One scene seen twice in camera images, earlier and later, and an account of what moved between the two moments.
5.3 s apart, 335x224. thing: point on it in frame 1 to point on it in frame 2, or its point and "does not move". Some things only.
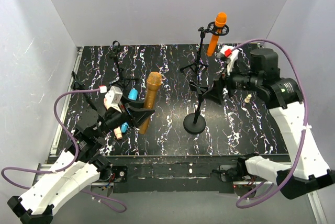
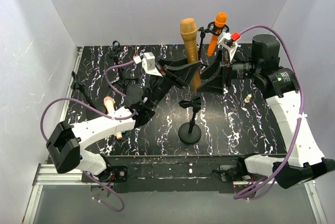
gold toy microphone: x=154 y=81 to x=188 y=30
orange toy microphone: x=220 y=20 does not move
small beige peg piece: x=247 y=100 does not move
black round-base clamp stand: x=194 y=123 to x=189 y=133
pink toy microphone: x=118 y=131 does not move
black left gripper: x=127 y=115 to x=167 y=76
